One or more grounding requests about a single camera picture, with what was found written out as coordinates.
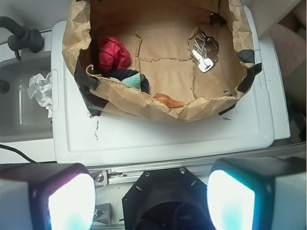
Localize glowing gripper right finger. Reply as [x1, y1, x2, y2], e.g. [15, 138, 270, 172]
[207, 157, 307, 230]

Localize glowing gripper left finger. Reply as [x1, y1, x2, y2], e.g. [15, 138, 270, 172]
[0, 163, 95, 230]

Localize white plastic bin lid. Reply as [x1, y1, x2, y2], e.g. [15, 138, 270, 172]
[51, 7, 291, 166]

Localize grey plastic tub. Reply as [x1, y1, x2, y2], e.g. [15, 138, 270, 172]
[0, 51, 53, 143]

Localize crumpled white paper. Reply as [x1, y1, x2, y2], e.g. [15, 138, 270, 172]
[27, 71, 53, 118]

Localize black tape left side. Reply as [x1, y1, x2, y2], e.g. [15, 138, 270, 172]
[74, 60, 108, 116]

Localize black tape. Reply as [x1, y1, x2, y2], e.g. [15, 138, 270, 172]
[74, 60, 108, 116]
[236, 49, 262, 93]

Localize black tape right side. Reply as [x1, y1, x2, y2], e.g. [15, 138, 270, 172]
[236, 49, 262, 93]

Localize silver key bunch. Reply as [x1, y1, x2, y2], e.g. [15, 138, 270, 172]
[188, 27, 219, 73]

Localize dark navy cloth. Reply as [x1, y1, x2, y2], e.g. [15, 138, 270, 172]
[105, 69, 149, 94]

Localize teal microfiber cloth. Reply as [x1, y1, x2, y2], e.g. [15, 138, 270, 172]
[121, 73, 146, 91]

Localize brown paper bag tray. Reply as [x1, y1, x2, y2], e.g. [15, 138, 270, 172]
[62, 0, 254, 122]

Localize red crumpled cloth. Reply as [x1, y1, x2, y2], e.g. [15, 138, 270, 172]
[98, 37, 131, 71]

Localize black cable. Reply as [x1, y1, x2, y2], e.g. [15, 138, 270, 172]
[0, 144, 36, 164]

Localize black octagonal mount plate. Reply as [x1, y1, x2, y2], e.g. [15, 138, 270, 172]
[122, 167, 215, 230]

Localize aluminium frame rail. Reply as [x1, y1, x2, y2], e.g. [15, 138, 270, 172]
[88, 165, 185, 187]

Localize black clamp handle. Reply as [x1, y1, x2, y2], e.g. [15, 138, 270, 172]
[0, 16, 44, 60]

